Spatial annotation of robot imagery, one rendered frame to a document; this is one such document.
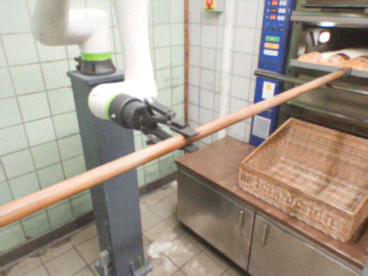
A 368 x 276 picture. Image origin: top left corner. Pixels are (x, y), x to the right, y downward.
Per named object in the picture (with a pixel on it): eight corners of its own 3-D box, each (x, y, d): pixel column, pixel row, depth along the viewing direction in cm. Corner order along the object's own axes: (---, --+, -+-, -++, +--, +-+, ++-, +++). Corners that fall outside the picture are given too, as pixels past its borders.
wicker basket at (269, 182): (282, 156, 184) (290, 116, 172) (384, 196, 147) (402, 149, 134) (235, 187, 154) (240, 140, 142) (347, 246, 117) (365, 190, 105)
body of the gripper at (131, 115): (144, 96, 81) (165, 104, 75) (145, 124, 84) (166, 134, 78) (120, 103, 76) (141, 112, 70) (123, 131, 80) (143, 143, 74)
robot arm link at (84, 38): (70, 57, 122) (62, 8, 113) (105, 53, 130) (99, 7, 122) (80, 62, 112) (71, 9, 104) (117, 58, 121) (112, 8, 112)
